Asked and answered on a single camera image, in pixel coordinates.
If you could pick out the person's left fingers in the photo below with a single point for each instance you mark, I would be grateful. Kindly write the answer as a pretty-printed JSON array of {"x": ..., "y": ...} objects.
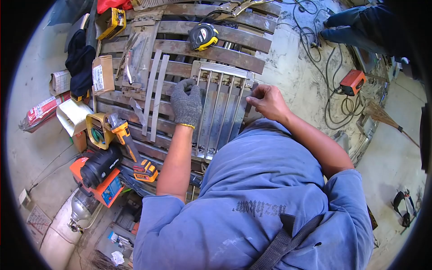
[{"x": 185, "y": 86}]

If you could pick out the person's right fingers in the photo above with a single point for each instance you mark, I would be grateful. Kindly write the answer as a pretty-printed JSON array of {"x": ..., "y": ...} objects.
[{"x": 265, "y": 90}]

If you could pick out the person's right thumb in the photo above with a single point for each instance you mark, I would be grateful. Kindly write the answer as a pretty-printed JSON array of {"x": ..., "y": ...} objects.
[{"x": 255, "y": 100}]

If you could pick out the steel bar grille frame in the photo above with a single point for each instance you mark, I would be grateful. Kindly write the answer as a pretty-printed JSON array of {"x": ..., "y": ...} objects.
[{"x": 221, "y": 111}]

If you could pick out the red welding rod packet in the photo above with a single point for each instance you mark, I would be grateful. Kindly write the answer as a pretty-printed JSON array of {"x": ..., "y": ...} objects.
[{"x": 44, "y": 109}]

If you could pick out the small brown cardboard box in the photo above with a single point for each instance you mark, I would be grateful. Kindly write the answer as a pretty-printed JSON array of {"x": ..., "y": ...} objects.
[{"x": 80, "y": 141}]

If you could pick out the black yellow tape measure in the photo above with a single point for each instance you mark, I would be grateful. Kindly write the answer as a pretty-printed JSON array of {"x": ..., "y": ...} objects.
[{"x": 203, "y": 36}]

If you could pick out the small orange welding machine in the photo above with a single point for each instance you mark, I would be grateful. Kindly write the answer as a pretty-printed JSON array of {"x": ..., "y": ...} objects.
[{"x": 352, "y": 82}]

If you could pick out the steel slat welding table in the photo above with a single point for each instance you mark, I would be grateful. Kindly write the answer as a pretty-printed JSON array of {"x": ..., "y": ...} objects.
[{"x": 216, "y": 54}]

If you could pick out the white printed paper box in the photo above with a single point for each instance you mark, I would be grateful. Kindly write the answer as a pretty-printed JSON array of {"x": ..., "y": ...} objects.
[{"x": 60, "y": 82}]

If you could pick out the person's right hand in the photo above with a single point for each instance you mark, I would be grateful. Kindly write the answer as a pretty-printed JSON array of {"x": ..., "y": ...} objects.
[{"x": 271, "y": 103}]

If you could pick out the grey gas cylinder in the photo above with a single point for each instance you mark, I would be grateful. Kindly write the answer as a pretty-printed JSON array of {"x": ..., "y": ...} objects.
[{"x": 81, "y": 211}]

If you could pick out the locking clamp pliers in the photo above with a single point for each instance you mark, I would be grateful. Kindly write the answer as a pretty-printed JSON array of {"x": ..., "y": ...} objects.
[{"x": 236, "y": 8}]

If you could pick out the person's left hand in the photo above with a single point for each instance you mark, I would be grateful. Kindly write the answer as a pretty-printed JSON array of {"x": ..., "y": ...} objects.
[{"x": 186, "y": 104}]

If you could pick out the straw broom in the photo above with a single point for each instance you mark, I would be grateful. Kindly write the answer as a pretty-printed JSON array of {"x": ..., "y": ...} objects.
[{"x": 379, "y": 114}]

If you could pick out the orange blue welding machine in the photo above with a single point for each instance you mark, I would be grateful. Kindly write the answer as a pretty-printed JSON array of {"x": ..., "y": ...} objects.
[{"x": 109, "y": 192}]

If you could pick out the grey open toolbox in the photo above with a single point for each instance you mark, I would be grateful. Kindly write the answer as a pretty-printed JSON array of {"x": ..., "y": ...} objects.
[{"x": 118, "y": 236}]

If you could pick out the red cloth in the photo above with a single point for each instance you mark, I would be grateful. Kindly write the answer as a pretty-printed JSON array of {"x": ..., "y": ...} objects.
[{"x": 109, "y": 5}]

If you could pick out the grey steel jig plate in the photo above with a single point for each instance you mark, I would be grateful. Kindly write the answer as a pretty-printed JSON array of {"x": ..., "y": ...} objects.
[{"x": 141, "y": 54}]

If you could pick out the black red clamp tool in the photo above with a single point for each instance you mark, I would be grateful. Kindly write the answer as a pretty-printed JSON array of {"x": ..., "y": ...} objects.
[{"x": 403, "y": 209}]

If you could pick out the black cloth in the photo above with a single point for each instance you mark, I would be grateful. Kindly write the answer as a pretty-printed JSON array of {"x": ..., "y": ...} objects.
[{"x": 80, "y": 64}]

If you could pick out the black welding helmet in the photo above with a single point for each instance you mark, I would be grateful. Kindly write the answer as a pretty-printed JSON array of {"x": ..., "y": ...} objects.
[{"x": 99, "y": 167}]

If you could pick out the flat steel strip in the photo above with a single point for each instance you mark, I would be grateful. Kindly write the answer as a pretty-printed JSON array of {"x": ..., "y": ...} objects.
[
  {"x": 151, "y": 91},
  {"x": 158, "y": 101}
]

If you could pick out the yellow cardboard box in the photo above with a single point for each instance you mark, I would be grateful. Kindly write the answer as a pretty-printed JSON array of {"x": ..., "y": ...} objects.
[{"x": 113, "y": 22}]

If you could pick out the yellow plastic tool case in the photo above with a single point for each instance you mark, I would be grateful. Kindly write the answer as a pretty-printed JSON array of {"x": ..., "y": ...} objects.
[{"x": 96, "y": 133}]

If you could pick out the person's body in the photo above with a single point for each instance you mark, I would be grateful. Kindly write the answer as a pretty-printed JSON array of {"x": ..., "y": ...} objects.
[{"x": 263, "y": 189}]

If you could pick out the brown labelled cardboard box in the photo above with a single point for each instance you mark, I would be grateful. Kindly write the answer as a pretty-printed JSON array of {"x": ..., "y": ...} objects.
[{"x": 103, "y": 74}]

